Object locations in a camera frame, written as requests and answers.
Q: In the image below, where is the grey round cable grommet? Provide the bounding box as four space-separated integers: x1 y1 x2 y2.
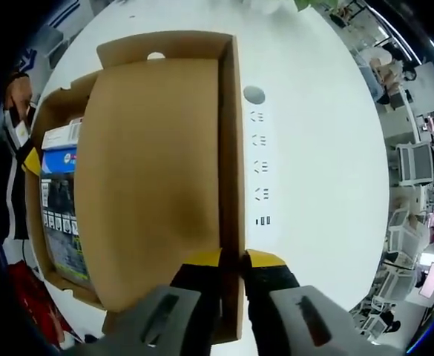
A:
243 85 266 107

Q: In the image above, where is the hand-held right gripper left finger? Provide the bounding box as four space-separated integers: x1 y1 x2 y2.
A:
62 250 223 356

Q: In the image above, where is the person's black jacket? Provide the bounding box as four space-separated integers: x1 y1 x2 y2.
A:
0 140 30 242

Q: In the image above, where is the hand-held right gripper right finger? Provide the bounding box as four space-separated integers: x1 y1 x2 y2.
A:
243 248 402 356

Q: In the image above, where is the brown cardboard shoe box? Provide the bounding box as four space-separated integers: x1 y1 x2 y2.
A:
25 30 247 344

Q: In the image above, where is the pink wall screen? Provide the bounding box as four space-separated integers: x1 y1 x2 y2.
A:
418 262 434 300

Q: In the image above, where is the white built-in power strip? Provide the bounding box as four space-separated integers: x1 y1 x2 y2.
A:
249 109 273 227

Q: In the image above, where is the white office chair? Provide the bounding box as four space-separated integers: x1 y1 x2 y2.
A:
394 142 434 187
378 266 425 301
385 209 431 257

